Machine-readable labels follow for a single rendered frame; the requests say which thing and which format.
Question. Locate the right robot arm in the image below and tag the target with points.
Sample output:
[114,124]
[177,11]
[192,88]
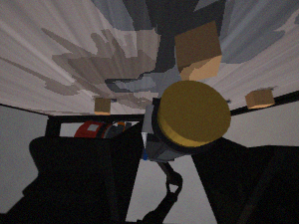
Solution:
[174,178]

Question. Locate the brown block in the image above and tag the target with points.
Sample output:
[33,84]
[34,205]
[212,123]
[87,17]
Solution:
[198,52]
[259,99]
[102,106]

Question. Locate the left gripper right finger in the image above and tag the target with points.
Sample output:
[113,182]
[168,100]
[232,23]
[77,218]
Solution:
[235,176]

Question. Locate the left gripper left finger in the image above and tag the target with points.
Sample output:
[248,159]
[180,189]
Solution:
[117,160]

